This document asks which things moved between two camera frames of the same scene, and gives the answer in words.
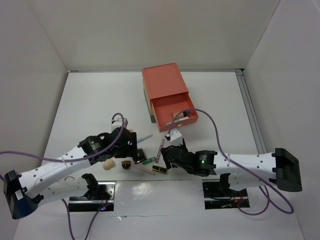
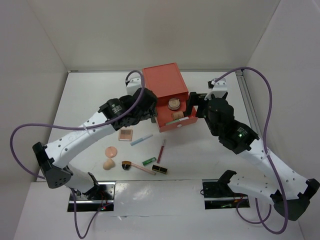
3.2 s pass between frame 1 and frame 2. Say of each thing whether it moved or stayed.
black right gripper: moved
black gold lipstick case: stayed
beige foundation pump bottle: stayed
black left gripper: moved
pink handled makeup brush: stayed
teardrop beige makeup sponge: stayed
